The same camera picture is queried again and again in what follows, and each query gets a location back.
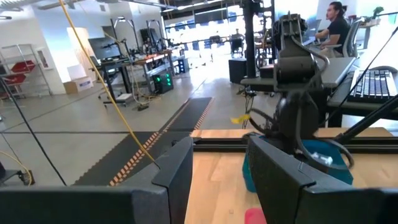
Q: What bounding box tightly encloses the thin black cable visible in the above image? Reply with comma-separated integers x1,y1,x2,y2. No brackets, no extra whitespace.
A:
0,76,68,187

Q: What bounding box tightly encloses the grey laptop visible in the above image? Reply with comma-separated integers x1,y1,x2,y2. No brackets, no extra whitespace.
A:
320,56,357,90

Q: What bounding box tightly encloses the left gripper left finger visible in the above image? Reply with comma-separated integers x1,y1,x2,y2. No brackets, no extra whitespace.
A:
132,136,195,224

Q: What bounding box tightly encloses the pink translucent plastic bin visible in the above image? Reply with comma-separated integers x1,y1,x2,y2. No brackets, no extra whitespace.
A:
244,207,267,224

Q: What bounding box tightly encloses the orange-topped workbench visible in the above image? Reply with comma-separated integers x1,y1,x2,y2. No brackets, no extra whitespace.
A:
132,49,175,94

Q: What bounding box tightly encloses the black desk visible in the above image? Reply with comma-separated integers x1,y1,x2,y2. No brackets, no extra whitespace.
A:
326,70,398,128

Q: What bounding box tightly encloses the metal shelf rack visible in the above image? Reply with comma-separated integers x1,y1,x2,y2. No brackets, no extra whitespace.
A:
0,43,53,100

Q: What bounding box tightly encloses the grey office chair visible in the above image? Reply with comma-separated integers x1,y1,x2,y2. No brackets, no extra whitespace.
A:
341,19,364,59

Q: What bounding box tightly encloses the black post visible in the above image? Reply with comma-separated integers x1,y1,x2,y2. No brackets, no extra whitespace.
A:
241,0,257,78

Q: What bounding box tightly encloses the black monitor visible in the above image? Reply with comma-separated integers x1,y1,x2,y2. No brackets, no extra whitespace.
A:
88,36,123,62

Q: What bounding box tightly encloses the black aluminium table frame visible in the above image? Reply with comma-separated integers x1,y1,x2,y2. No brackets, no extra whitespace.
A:
172,95,398,154

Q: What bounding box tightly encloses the cardboard box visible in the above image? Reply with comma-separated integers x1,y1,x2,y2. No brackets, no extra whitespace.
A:
63,76,95,95

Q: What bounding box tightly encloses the red storage bin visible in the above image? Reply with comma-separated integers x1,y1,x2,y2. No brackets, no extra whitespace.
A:
11,60,36,74
2,73,27,86

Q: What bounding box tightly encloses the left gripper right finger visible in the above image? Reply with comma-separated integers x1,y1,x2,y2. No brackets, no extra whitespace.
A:
247,135,317,224

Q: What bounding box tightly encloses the black cabinet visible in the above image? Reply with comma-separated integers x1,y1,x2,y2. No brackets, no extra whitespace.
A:
228,58,248,84

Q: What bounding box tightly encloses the yellow hanging cable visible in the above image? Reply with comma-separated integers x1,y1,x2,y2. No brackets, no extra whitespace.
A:
58,0,157,164

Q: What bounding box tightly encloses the computer with green lights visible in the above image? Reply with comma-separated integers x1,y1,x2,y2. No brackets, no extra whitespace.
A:
151,71,175,95

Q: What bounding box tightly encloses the teal plastic bin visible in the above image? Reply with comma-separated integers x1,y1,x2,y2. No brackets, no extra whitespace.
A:
241,138,354,194

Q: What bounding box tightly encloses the black keyboard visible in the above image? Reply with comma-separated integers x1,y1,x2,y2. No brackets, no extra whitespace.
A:
347,68,398,103

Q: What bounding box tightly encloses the dark grey bench top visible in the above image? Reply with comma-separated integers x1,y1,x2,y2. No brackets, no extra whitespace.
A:
239,77,278,93

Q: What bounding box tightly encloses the person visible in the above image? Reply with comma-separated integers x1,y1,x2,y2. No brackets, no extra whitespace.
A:
315,1,351,50

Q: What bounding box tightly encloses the green potted plant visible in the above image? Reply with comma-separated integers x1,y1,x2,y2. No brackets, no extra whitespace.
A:
371,5,386,20

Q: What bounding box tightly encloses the black hazard-striped floor mat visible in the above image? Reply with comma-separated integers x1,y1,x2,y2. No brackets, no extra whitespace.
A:
73,96,216,187

